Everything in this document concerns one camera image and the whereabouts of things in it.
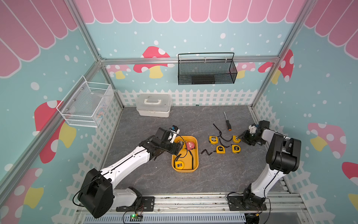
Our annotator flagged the yellow storage tray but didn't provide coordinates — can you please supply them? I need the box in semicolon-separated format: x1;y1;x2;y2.
171;136;199;173

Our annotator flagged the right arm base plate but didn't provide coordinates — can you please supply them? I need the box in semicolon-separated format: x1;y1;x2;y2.
227;195;267;212

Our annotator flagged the yellow tape measure in tray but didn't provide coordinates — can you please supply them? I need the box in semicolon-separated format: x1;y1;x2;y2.
174;156;184;170

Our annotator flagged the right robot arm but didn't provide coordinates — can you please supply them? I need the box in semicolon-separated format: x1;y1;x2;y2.
241;120;301;203

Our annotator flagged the yellow tape measure tray front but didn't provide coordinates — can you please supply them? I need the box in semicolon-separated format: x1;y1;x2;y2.
221;135;241;143

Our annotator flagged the white wire wall basket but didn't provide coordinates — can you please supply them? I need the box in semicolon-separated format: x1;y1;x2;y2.
56;76;114;128

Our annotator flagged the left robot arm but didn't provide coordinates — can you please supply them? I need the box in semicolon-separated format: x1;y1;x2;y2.
73;126;184;218

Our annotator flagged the grey ribbed cable duct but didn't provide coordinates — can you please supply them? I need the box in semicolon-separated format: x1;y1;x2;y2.
83;213;247;224

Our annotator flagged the yellow tape measure with strap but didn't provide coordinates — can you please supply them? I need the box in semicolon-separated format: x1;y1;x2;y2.
200;145;226;156

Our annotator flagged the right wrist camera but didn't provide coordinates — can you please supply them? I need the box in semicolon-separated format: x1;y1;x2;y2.
249;124;257;134

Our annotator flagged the white plastic toolbox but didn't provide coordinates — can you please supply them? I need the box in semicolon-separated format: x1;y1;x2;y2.
136;93;172;118

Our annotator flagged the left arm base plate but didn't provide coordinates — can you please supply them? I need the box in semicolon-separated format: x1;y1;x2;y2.
116;196;155;212

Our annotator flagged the black orange screwdriver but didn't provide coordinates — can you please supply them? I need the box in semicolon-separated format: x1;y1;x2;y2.
224;112;232;131

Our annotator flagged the pink round tape measure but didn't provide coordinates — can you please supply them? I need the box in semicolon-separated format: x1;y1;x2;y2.
186;141;195;150

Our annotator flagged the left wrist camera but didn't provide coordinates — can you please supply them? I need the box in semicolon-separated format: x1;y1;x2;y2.
170;125;180;143

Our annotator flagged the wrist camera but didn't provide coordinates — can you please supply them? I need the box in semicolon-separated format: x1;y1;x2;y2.
170;125;180;143
249;124;257;134

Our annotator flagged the green led circuit board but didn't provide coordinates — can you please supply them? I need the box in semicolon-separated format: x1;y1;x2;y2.
130;214;143;222

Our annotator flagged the black mesh wall basket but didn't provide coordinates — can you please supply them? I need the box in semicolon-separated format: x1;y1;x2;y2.
177;52;238;85

